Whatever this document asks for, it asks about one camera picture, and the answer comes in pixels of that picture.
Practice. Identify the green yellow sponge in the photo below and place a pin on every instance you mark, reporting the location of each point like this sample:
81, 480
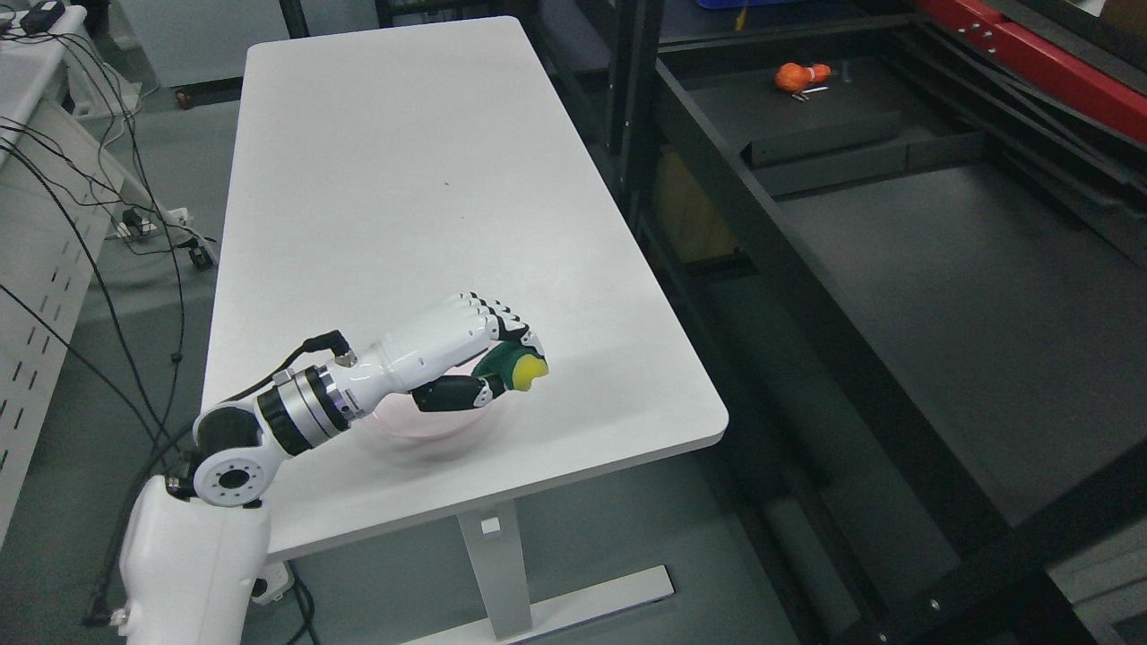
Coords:
510, 367

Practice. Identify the white desk with cables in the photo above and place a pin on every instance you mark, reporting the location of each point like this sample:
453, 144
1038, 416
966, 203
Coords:
51, 231

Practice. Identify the white table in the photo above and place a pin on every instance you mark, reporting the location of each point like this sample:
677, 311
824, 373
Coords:
376, 173

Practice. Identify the red metal beam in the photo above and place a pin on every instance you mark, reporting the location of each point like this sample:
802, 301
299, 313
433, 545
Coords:
1059, 73

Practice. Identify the black power adapter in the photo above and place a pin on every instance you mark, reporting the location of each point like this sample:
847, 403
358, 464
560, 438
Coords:
41, 17

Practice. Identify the black metal shelf rack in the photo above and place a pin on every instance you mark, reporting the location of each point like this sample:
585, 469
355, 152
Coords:
920, 288

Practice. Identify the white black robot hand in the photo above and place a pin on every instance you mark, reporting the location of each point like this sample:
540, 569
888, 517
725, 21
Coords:
432, 355

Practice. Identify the orange toy on shelf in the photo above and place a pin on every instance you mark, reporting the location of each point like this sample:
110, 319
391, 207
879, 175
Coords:
793, 77

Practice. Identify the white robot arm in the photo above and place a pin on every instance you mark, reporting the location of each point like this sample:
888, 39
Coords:
191, 556

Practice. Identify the white power strip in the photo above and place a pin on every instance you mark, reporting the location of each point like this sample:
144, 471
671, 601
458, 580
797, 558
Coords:
133, 224

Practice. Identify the pink round plate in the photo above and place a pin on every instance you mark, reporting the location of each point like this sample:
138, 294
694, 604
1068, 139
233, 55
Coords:
397, 416

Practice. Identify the blue plastic crate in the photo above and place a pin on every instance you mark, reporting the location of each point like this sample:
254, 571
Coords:
728, 5

